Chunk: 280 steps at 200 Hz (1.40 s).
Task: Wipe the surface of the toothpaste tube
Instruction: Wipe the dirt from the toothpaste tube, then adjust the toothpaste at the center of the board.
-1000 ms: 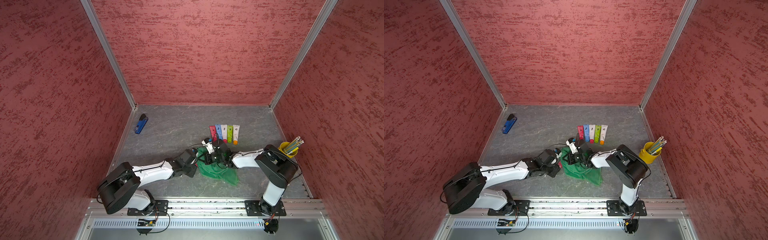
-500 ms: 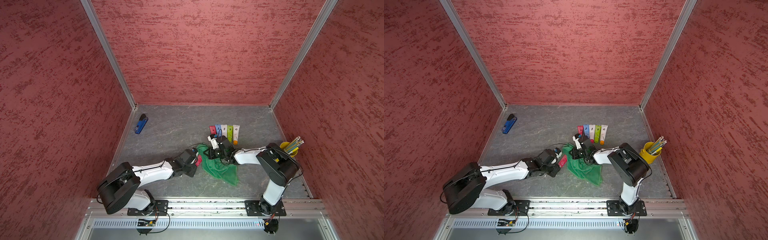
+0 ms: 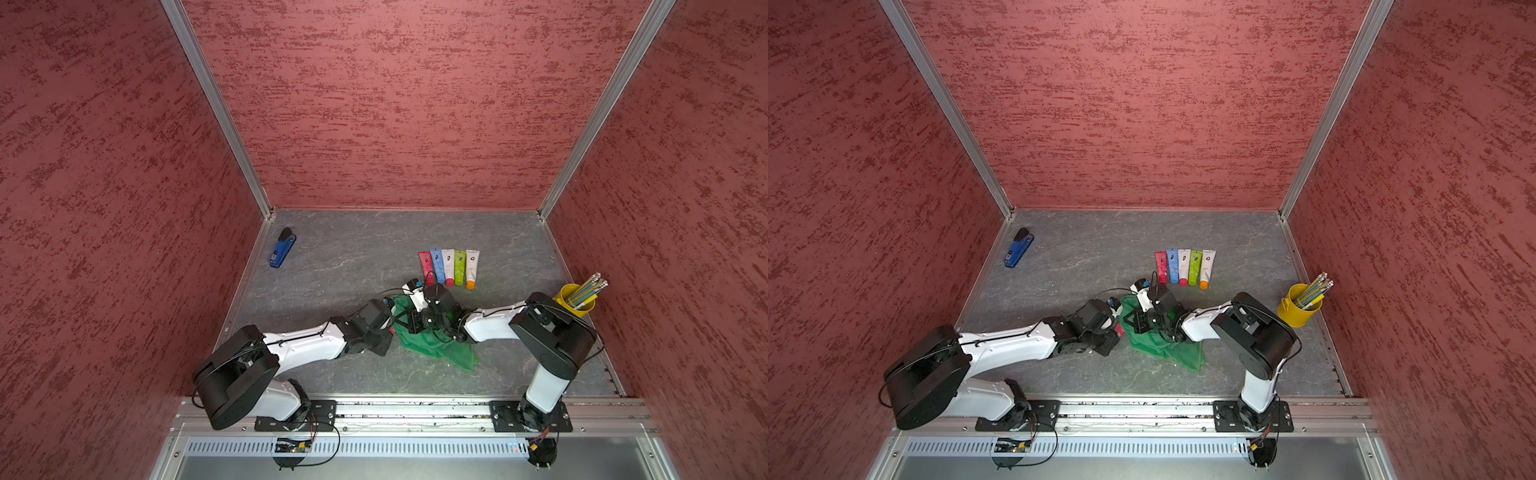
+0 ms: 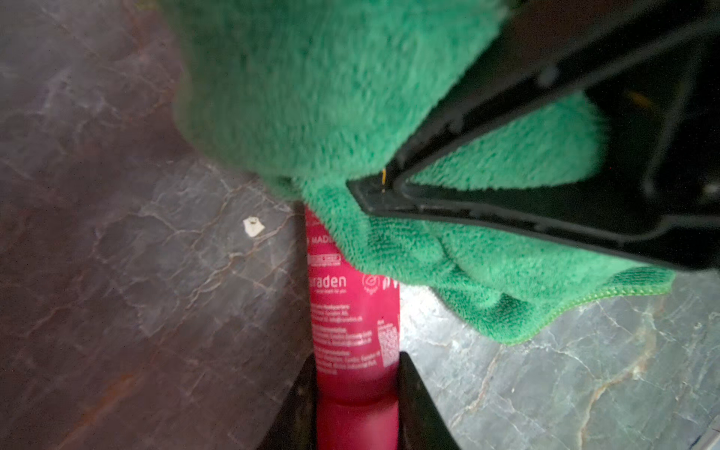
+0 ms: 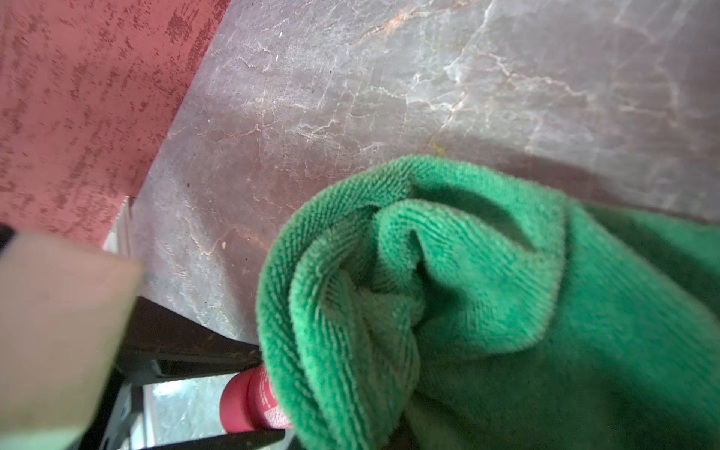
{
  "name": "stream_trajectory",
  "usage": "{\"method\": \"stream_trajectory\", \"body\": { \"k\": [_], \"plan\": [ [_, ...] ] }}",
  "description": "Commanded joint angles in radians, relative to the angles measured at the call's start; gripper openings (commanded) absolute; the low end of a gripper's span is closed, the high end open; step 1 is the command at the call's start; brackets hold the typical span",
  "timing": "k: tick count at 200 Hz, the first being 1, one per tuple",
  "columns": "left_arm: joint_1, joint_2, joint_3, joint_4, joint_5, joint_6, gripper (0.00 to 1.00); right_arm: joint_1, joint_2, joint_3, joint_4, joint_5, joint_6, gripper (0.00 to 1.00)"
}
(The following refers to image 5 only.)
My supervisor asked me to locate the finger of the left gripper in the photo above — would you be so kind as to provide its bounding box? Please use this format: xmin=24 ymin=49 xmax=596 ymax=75
xmin=78 ymin=296 xmax=262 ymax=449
xmin=146 ymin=429 xmax=285 ymax=450

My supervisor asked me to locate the pink toothpaste tube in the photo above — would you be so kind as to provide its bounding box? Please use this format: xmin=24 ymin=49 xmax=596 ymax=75
xmin=219 ymin=365 xmax=292 ymax=433

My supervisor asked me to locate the green microfiber cloth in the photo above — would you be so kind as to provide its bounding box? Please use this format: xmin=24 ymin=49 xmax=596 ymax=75
xmin=257 ymin=157 xmax=719 ymax=449

